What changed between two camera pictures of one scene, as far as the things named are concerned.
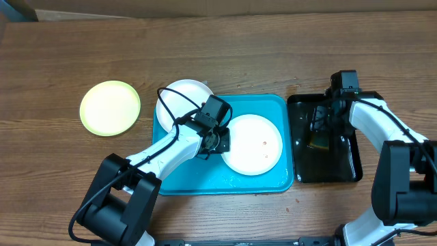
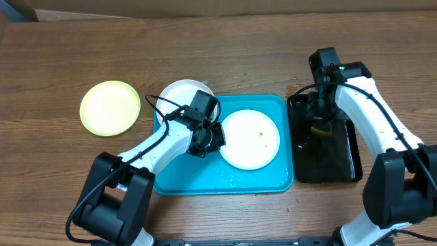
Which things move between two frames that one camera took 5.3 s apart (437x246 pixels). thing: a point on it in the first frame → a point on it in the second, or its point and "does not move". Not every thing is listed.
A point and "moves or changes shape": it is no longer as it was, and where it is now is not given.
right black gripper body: (337, 126) → (322, 108)
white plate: (255, 145) moves or changes shape
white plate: (190, 90) does not move
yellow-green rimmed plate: (110, 108) does not move
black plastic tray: (324, 143) does not move
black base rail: (319, 241) does not move
